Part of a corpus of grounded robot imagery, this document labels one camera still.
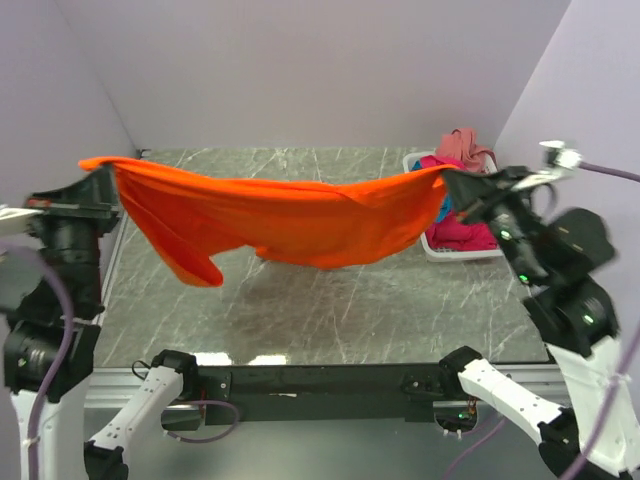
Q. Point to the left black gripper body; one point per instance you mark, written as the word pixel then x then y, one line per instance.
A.
pixel 67 231

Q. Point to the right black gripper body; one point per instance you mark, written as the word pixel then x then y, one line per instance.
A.
pixel 511 218

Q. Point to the orange t shirt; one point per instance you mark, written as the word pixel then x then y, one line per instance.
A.
pixel 188 218

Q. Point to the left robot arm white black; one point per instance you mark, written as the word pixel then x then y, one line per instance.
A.
pixel 50 298

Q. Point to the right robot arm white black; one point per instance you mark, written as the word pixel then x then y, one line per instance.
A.
pixel 595 436

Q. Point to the teal blue t shirt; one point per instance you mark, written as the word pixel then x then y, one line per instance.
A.
pixel 445 209

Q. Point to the magenta t shirt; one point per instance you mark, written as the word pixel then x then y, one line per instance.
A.
pixel 452 235

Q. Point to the dusty pink t shirt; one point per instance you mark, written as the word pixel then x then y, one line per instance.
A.
pixel 461 145

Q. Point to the black base crossbar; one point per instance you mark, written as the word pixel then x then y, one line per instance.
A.
pixel 330 392

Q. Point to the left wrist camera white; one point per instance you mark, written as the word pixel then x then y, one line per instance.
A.
pixel 14 221

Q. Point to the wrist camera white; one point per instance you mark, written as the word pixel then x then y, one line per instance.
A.
pixel 560 162
pixel 14 221

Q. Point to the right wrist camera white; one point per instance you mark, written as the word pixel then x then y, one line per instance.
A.
pixel 560 162

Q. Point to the aluminium rail frame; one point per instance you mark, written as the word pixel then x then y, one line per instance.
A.
pixel 112 388

